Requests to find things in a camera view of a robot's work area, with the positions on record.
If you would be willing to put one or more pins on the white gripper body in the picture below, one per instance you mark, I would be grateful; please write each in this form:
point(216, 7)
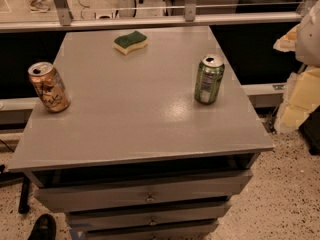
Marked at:
point(309, 37)

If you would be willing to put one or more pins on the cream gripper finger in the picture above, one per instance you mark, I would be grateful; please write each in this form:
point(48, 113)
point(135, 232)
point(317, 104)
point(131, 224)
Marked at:
point(287, 42)
point(301, 97)

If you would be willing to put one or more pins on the orange soda can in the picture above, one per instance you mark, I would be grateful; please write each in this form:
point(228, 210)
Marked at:
point(49, 86)

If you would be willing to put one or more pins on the green soda can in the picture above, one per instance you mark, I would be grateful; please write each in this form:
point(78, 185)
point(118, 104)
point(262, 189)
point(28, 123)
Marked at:
point(209, 76)

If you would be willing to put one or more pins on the green yellow sponge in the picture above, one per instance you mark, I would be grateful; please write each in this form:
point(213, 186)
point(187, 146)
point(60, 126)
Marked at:
point(130, 42)

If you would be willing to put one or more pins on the grey drawer cabinet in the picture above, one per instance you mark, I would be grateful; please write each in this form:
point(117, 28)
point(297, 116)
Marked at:
point(135, 156)

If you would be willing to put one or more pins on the black shoe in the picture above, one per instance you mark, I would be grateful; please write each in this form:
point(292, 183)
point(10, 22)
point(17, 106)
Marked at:
point(44, 228)

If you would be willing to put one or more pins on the black stand leg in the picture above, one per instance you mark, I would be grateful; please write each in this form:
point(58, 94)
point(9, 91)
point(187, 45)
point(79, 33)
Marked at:
point(23, 207)

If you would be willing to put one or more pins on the metal railing frame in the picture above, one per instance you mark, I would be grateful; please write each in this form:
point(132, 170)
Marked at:
point(80, 15)

